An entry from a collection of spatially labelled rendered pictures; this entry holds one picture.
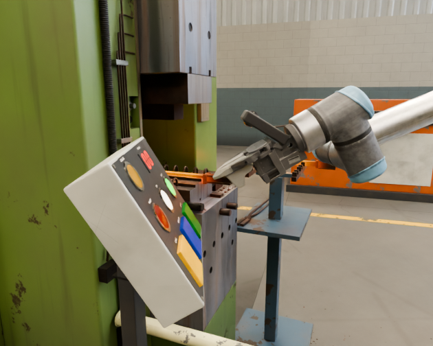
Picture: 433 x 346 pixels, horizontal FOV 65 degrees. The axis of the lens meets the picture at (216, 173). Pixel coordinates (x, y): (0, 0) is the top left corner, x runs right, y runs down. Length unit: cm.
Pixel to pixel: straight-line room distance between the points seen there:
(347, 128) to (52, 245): 86
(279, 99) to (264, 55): 115
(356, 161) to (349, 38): 803
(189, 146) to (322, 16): 758
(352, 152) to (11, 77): 90
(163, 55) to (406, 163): 407
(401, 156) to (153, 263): 441
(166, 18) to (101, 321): 91
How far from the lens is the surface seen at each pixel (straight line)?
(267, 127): 76
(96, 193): 53
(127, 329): 83
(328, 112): 78
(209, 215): 119
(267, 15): 899
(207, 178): 125
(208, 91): 127
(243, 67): 892
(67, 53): 95
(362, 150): 82
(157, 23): 112
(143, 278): 57
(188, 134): 151
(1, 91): 113
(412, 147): 482
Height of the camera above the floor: 130
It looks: 13 degrees down
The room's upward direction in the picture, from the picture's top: straight up
